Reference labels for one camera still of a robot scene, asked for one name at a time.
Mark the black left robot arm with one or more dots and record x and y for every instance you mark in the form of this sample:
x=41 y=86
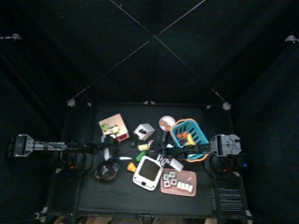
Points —
x=47 y=145

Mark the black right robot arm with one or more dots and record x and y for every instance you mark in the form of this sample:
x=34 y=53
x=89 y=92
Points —
x=224 y=145

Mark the black pot with grey rim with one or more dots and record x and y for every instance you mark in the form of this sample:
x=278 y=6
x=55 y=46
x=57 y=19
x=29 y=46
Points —
x=107 y=171

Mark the white black patterned toy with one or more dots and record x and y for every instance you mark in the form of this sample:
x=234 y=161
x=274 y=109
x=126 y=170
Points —
x=164 y=160

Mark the white flat card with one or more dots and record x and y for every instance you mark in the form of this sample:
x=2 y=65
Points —
x=176 y=164

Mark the yellow green small block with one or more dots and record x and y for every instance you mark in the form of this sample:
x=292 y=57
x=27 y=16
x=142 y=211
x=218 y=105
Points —
x=133 y=167

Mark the orange toy carrot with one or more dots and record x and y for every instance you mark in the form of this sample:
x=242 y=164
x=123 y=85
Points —
x=182 y=135

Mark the yellow toy banana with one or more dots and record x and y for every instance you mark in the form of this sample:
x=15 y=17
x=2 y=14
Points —
x=190 y=139

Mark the green toy pea pod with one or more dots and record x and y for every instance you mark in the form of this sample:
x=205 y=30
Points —
x=141 y=156

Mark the yellow toy butter on dish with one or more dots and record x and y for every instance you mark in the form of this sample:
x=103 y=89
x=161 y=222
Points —
x=144 y=146

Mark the white tile with green print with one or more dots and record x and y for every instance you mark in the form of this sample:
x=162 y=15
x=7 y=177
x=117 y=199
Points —
x=172 y=174
x=166 y=177

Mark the blue basket with orange rim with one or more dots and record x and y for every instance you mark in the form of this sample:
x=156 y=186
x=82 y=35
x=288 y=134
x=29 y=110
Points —
x=194 y=128

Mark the white toy induction cooktop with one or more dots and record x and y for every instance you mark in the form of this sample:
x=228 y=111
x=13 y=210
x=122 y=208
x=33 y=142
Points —
x=148 y=172

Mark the white cube with dark hole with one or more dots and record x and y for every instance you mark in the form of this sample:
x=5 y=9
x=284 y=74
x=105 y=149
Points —
x=145 y=131

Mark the white tile with red print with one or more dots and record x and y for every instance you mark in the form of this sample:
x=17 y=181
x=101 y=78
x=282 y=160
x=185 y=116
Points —
x=174 y=181
x=168 y=183

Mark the plain white tile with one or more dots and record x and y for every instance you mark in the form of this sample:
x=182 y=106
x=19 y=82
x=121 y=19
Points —
x=189 y=188
x=181 y=184

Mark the pink tray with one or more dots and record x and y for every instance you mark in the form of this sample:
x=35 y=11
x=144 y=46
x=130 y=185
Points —
x=184 y=191

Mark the metal frame bracket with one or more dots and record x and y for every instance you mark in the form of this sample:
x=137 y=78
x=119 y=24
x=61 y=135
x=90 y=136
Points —
x=15 y=37
x=71 y=102
x=292 y=38

